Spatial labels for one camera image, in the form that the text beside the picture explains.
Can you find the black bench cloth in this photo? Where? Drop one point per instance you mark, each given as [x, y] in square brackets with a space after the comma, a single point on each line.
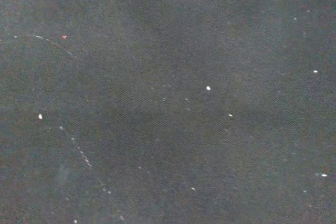
[168, 108]

